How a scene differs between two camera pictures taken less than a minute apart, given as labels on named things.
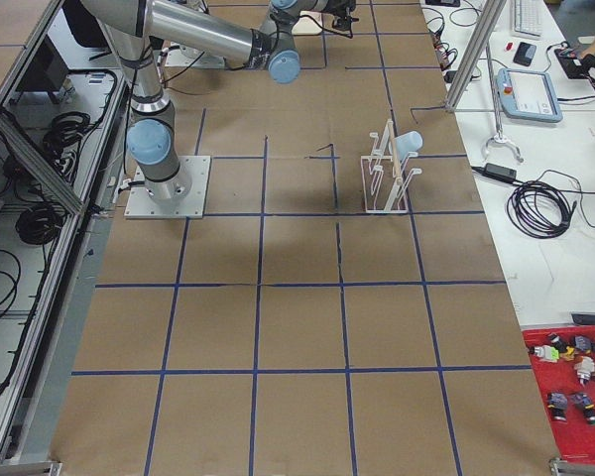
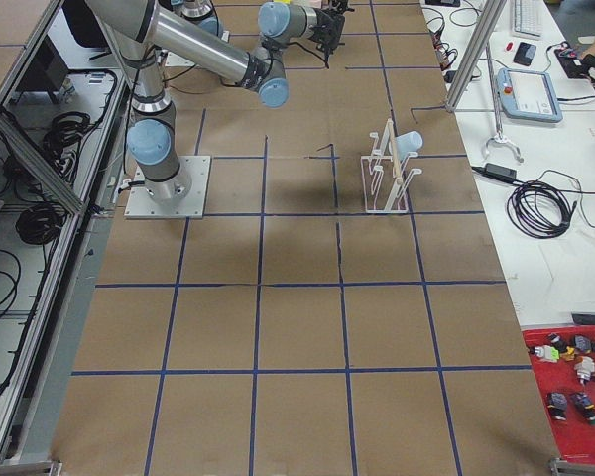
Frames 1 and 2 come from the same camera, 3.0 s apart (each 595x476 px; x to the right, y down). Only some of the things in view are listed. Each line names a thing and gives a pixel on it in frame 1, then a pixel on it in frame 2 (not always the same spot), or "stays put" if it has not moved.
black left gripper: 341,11 to 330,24
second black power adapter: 500,172 stays put
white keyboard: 529,18 stays put
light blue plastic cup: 407,143 stays put
